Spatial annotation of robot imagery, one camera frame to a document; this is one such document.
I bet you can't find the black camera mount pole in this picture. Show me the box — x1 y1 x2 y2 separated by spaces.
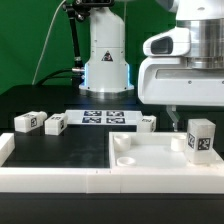
63 0 115 84

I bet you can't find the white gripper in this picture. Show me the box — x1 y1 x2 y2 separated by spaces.
138 27 224 132

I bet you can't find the black base cable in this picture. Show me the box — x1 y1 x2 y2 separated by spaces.
34 68 84 87

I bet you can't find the grey cable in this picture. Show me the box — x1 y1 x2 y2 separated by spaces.
31 0 68 86

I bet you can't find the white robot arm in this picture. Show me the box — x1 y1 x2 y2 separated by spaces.
80 0 224 114

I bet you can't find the white U-shaped fence wall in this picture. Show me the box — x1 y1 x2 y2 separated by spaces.
0 133 224 194

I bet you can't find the white plate with fiducial tags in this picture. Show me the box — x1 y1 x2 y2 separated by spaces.
65 110 143 125

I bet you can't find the white square tabletop part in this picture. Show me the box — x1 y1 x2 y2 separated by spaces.
108 131 221 169

